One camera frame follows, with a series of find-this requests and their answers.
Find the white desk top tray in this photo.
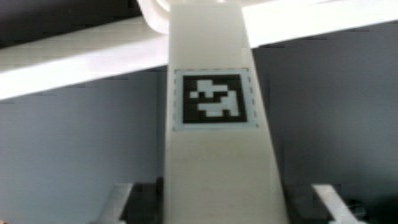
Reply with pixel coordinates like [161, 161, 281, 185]
[0, 0, 398, 101]

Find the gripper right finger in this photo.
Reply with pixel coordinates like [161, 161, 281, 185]
[285, 184, 365, 224]

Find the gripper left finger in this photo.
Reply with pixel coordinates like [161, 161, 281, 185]
[95, 177, 164, 224]

